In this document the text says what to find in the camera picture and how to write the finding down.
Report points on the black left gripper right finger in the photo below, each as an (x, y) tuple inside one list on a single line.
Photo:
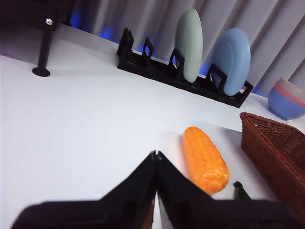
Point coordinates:
[(190, 210)]

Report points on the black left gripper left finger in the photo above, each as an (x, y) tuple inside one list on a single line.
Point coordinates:
[(119, 210)]

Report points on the orange corn cob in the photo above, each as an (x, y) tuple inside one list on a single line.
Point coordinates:
[(205, 159)]

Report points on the green cucumber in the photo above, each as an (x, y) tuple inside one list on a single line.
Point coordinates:
[(240, 192)]

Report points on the brown woven wicker basket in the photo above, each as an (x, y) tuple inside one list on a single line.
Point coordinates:
[(274, 152)]

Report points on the black dish rack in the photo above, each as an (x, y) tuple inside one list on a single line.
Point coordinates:
[(155, 66)]

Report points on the pink bowl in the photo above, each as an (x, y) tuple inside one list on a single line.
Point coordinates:
[(290, 94)]

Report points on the light blue plate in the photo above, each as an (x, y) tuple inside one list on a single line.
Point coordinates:
[(233, 57)]

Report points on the beige bowl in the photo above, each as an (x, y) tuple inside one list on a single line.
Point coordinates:
[(291, 86)]

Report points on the pale green plate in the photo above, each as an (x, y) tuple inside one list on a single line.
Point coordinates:
[(189, 43)]

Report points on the grey pleated curtain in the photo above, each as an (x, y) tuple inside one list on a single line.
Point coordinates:
[(155, 19)]

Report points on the black metal shelf frame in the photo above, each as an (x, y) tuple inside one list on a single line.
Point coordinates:
[(45, 52)]

